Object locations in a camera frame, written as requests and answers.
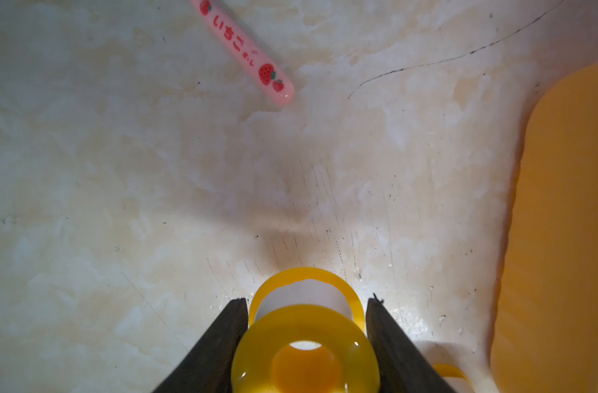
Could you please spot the small spoon with red handle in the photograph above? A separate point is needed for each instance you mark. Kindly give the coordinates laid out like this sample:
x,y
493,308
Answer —
x,y
263,70

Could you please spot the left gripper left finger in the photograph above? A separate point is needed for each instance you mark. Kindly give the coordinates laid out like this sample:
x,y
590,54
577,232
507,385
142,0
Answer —
x,y
207,367

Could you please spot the yellow tape roll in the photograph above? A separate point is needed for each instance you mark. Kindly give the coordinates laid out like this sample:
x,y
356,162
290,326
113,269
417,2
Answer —
x,y
455,378
306,333

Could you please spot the yellow plastic storage box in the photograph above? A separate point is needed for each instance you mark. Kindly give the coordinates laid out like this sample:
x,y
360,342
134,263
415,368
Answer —
x,y
546,327

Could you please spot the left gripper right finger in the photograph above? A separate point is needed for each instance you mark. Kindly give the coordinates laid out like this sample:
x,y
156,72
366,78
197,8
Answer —
x,y
402,367

